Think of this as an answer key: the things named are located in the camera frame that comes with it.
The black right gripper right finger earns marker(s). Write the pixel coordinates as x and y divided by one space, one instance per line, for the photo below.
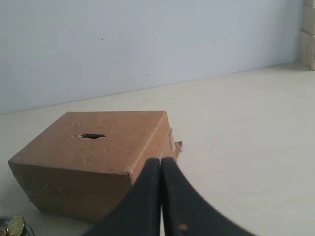
185 212

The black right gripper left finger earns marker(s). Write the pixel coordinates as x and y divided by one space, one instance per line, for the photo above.
138 214

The brown cardboard slot box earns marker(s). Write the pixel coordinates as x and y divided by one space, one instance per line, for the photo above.
83 165

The gold coin upper left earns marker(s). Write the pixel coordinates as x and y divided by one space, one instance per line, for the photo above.
16 226

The round steel plate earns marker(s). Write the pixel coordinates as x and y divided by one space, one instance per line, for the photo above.
4 222

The stacked wooden blocks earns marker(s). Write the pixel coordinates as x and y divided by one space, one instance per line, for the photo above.
307 35

